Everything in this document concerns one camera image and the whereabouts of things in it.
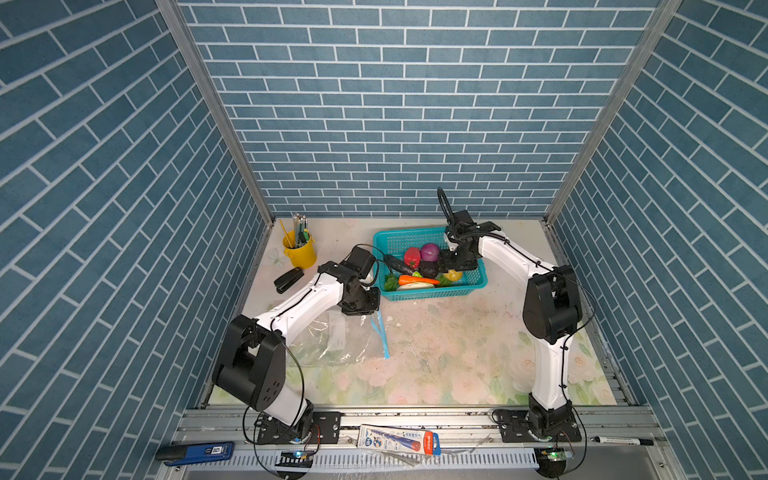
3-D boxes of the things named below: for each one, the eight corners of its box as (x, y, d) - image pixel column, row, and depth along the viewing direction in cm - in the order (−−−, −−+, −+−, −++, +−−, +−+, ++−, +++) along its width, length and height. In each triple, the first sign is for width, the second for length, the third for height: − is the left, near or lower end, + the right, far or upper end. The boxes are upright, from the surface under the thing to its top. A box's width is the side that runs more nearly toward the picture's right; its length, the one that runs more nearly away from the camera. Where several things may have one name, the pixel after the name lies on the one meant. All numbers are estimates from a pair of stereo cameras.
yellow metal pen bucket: (286, 271, 106) (277, 253, 99) (292, 248, 113) (285, 231, 105) (313, 271, 106) (307, 254, 99) (318, 249, 113) (313, 231, 105)
